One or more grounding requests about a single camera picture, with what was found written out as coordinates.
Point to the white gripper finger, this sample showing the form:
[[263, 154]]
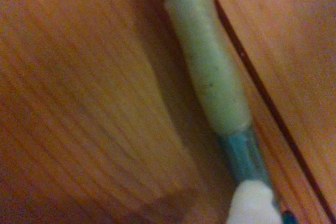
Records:
[[253, 205]]

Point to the green transparent pen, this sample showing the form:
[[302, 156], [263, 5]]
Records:
[[215, 77]]

